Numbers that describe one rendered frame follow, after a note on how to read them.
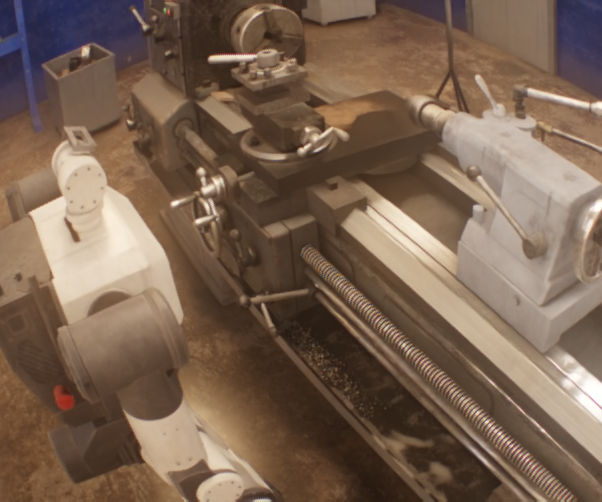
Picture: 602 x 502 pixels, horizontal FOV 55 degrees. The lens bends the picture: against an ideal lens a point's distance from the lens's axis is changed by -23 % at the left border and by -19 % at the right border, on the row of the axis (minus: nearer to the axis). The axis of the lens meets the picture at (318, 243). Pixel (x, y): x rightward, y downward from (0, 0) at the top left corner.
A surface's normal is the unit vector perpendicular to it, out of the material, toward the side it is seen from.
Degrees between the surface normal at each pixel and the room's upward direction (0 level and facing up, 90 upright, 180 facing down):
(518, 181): 82
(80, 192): 90
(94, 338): 26
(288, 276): 90
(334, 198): 0
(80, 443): 45
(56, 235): 0
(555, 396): 36
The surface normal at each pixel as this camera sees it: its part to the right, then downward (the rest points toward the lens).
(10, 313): 0.54, 0.46
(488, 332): -0.55, -0.46
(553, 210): -0.86, 0.22
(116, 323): 0.04, -0.70
